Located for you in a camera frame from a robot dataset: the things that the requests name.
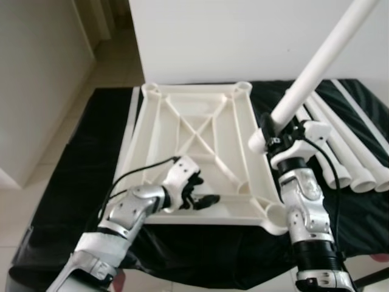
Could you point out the cream plastic table top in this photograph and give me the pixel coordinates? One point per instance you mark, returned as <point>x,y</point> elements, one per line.
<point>200,121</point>

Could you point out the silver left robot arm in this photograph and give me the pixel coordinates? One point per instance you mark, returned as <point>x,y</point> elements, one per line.
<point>130,210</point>

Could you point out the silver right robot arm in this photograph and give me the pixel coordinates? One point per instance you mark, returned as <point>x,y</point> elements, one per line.
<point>304,201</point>

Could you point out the pink slipper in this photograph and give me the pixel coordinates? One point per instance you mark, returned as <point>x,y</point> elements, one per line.
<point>119,281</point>
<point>380,257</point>

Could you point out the black table cloth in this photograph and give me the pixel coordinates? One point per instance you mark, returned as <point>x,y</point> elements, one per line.
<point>67,182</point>

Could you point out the black metal stand leg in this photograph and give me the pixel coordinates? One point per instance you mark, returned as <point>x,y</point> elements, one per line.
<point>374,278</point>

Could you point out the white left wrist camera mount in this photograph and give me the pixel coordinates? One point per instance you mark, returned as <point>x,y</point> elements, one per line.
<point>179,176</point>

